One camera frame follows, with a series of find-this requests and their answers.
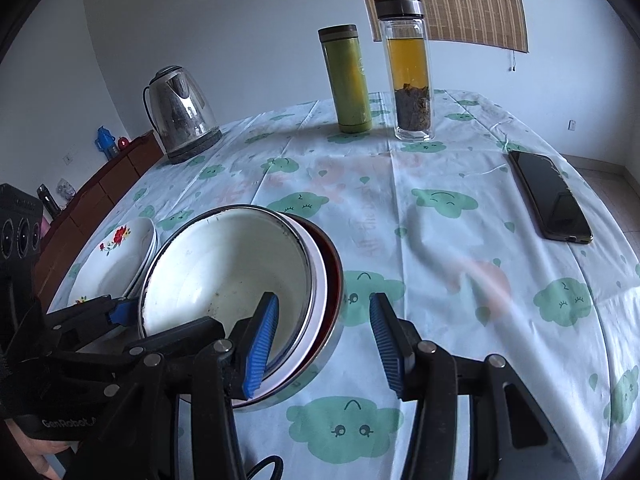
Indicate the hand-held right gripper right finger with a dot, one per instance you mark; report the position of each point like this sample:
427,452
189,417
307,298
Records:
387,345

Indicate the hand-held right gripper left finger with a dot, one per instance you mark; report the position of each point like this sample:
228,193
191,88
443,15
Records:
260,345

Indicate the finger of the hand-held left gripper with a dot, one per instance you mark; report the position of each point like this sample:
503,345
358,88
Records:
122,311
190,335

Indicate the red flower white plate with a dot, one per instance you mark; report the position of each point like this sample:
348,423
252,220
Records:
115,265

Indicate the stainless steel bowl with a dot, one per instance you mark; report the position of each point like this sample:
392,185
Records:
330,347

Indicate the white enamel bowl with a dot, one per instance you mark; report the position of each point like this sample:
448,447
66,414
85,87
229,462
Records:
215,270

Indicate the person's left hand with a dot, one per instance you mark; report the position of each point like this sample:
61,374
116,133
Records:
30,452

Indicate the brown wooden cabinet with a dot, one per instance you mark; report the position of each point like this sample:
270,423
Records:
100,195

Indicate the black water bottle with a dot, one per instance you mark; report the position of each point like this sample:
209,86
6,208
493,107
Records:
48,201

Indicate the clear plastic bag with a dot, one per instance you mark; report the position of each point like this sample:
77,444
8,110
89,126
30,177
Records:
66,188

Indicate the small red ornament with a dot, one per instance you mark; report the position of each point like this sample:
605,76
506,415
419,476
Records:
123,144

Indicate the blue thermos flask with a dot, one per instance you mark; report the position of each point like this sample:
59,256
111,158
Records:
106,144

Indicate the black kettle base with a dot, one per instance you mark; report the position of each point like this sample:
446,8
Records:
197,147

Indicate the stainless steel electric kettle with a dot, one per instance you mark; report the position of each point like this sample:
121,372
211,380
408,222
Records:
180,105

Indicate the black smartphone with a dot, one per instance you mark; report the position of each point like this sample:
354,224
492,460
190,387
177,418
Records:
550,195

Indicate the glass tea bottle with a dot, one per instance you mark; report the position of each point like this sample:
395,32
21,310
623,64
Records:
407,85

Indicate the green thermos bottle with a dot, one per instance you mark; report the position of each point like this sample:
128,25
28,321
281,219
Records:
350,85

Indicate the bamboo window blind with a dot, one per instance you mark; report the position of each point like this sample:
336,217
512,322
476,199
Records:
450,0

